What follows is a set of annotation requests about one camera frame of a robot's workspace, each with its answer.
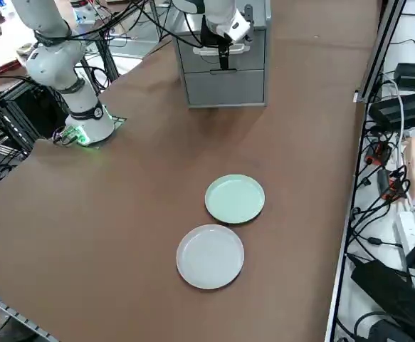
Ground dark wrist camera bar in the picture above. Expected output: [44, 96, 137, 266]
[243, 4, 255, 43]

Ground silver perforated rail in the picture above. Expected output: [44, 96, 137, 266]
[0, 287, 59, 342]

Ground white cable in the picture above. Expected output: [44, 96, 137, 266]
[384, 78, 415, 213]

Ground gray drawer with recessed handle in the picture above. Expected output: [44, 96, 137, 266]
[184, 69, 265, 104]

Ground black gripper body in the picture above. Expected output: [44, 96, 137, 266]
[199, 16, 231, 48]

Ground silver aluminium camera beam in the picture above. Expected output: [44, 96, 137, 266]
[352, 0, 407, 104]

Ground gray drawer cabinet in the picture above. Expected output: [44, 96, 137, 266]
[171, 0, 273, 109]

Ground mint green round plate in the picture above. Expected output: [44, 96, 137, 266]
[204, 174, 266, 225]

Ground red and black plug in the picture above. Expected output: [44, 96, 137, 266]
[381, 174, 411, 202]
[364, 141, 393, 165]

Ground white round plate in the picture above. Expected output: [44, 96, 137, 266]
[176, 224, 246, 290]

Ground black aluminium frame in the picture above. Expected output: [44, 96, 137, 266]
[0, 76, 69, 156]

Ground gray drawer with white handle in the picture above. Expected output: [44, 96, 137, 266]
[177, 30, 266, 74]

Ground large black power adapter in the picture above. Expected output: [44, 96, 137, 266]
[350, 259, 415, 323]

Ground long black power adapter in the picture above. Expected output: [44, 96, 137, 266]
[367, 89, 415, 130]

